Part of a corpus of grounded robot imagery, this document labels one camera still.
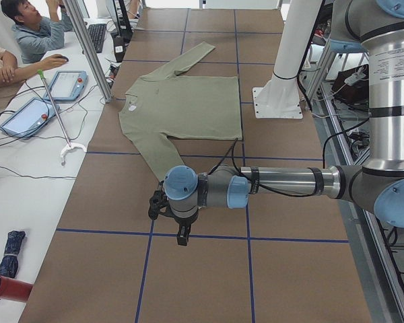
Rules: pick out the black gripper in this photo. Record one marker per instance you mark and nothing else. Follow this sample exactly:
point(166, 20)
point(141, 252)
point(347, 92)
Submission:
point(184, 223)

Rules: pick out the olive green long-sleeve shirt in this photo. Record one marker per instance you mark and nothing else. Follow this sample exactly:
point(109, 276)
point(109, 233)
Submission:
point(172, 104)

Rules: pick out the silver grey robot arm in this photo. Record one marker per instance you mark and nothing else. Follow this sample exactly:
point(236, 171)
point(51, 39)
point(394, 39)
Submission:
point(376, 186)

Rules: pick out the reacher grabber stick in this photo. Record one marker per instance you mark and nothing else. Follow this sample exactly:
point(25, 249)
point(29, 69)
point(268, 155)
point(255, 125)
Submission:
point(69, 146)

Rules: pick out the folded dark blue umbrella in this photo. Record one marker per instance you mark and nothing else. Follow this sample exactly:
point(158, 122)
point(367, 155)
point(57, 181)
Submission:
point(9, 263)

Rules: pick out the red cylinder bottle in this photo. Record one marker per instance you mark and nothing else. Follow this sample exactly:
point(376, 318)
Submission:
point(14, 290)

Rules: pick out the far blue teach pendant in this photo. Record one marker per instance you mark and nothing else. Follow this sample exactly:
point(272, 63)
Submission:
point(66, 86)

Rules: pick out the blue teach pendant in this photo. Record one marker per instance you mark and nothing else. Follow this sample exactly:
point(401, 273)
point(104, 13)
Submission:
point(66, 86)
point(29, 119)

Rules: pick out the near blue teach pendant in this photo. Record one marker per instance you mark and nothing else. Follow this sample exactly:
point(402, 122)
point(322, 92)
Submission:
point(29, 119)

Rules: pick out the black computer mouse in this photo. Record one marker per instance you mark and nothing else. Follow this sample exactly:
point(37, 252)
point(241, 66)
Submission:
point(63, 58)

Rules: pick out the black keyboard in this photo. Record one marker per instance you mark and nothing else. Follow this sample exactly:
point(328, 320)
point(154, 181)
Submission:
point(97, 34)

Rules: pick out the person in beige shirt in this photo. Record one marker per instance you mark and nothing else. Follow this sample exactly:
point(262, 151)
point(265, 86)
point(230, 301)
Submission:
point(12, 76)

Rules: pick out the person in grey shirt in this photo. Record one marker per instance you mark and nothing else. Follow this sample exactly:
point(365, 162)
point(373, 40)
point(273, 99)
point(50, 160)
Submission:
point(34, 33)

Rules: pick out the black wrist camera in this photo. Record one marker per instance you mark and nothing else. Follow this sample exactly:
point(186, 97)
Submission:
point(158, 205)

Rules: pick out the aluminium frame post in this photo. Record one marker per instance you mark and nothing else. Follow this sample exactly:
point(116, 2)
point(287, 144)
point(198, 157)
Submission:
point(75, 15)

